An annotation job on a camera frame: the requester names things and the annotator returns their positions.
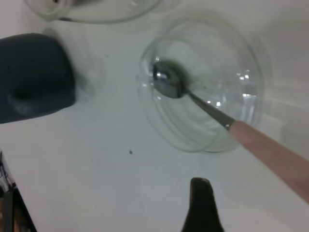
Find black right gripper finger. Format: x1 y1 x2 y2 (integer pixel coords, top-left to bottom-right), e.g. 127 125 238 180
181 177 225 232

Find metal spoon with pink handle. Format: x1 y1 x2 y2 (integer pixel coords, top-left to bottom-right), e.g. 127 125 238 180
151 60 309 201

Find dark grey ceramic mug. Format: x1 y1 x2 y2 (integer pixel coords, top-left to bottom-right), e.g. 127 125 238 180
0 33 77 124

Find clear round glass dish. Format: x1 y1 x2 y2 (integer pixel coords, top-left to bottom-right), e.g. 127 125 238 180
136 20 266 154

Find clear double-wall glass cup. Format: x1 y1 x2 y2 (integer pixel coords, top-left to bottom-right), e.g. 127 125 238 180
24 0 161 24

